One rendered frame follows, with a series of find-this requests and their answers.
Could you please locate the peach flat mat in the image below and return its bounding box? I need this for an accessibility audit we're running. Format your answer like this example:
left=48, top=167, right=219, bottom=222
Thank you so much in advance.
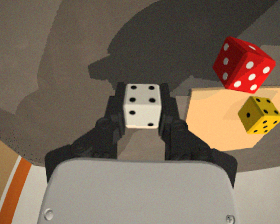
left=185, top=86, right=280, bottom=151

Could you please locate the yellow die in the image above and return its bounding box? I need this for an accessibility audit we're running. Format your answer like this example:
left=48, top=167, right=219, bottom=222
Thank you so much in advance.
left=238, top=96, right=280, bottom=134

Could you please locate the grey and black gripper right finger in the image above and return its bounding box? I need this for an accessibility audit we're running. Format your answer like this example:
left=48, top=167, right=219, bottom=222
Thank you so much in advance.
left=158, top=83, right=238, bottom=188

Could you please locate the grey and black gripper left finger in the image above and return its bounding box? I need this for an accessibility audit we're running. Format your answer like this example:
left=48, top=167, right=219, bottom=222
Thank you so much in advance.
left=45, top=82, right=126, bottom=184

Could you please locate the red die with white pips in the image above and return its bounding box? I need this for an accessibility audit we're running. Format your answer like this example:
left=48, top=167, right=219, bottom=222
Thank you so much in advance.
left=213, top=36, right=276, bottom=94

